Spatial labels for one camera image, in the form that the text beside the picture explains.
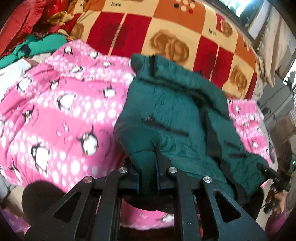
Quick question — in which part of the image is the dark green puffer jacket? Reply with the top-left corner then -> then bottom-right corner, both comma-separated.
114,54 -> 267,205

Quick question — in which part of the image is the red clothes pile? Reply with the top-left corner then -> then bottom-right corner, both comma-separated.
1,1 -> 75,58

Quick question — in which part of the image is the person's right hand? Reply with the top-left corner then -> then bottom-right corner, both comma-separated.
265,184 -> 288,216

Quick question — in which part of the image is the pink penguin blanket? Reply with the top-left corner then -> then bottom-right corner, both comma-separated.
0,39 -> 278,232

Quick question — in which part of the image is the beige curtain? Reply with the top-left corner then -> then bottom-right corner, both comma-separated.
257,6 -> 292,87

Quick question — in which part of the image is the orange red rose blanket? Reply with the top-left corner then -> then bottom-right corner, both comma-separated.
67,0 -> 258,99

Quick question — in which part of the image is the teal green garment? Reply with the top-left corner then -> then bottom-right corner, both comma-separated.
1,34 -> 67,69

